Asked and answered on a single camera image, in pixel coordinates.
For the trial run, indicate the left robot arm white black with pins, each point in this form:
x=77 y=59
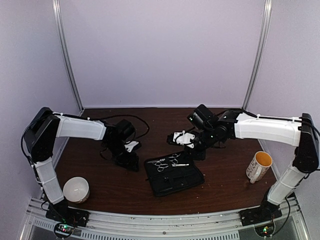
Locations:
x=38 y=140

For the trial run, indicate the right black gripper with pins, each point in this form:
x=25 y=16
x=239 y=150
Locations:
x=200 y=155

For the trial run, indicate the black zip tool case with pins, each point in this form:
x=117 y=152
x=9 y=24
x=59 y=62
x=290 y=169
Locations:
x=182 y=178

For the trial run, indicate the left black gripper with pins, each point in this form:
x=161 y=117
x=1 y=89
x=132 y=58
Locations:
x=129 y=162

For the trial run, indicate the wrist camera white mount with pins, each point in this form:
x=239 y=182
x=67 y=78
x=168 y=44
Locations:
x=132 y=145
x=182 y=138

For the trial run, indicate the circuit board with leds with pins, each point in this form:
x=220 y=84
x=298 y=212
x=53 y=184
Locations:
x=265 y=230
x=63 y=230

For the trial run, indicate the aluminium frame post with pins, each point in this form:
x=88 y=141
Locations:
x=264 y=30
x=65 y=53

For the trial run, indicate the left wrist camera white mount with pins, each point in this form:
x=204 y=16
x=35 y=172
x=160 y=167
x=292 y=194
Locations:
x=132 y=145

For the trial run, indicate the silver thinning shears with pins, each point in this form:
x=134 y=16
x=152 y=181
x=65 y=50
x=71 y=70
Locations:
x=174 y=161

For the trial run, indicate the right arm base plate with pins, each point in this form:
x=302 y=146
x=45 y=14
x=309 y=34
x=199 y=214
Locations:
x=263 y=213

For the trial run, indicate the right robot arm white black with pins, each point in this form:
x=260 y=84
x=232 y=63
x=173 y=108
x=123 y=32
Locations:
x=237 y=123

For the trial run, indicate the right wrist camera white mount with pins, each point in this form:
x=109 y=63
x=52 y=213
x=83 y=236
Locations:
x=182 y=138

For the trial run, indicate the white ceramic bowl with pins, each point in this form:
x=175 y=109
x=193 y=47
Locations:
x=76 y=190

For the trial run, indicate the right aluminium frame post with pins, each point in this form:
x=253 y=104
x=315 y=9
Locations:
x=264 y=30

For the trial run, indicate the aluminium front rail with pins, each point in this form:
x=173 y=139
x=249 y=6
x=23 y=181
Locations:
x=224 y=225

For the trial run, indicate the white mug yellow inside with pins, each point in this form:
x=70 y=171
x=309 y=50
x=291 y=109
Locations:
x=258 y=166

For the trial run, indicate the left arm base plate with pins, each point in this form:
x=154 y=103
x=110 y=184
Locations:
x=67 y=215

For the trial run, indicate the right circuit board with leds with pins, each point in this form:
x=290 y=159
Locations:
x=265 y=230

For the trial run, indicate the left circuit board with leds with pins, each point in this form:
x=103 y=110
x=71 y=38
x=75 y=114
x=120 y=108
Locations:
x=63 y=230

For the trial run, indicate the left aluminium frame post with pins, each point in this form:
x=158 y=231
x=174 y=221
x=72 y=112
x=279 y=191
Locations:
x=65 y=53

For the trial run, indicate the silver hair scissors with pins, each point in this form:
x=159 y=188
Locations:
x=159 y=163

